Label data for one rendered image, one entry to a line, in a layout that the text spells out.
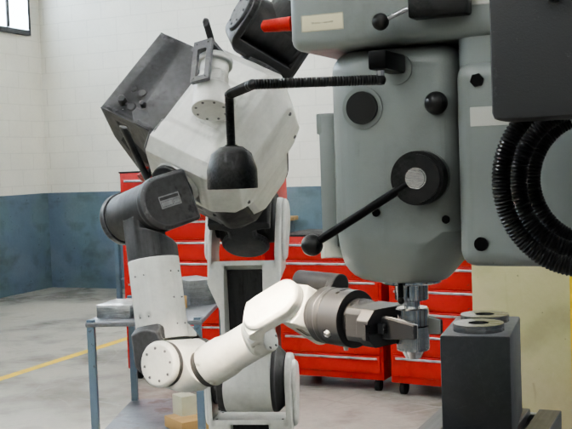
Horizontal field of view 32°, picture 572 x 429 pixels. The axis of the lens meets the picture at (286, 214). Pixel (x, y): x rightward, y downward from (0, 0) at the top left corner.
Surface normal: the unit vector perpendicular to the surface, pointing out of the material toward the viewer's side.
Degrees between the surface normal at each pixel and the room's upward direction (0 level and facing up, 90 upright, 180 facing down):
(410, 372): 90
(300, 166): 90
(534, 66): 90
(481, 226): 90
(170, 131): 58
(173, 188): 76
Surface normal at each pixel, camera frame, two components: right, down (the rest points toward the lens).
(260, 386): -0.12, 0.13
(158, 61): -0.12, -0.48
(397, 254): -0.34, 0.52
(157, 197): 0.64, -0.22
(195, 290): 0.50, 0.03
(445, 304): -0.53, 0.07
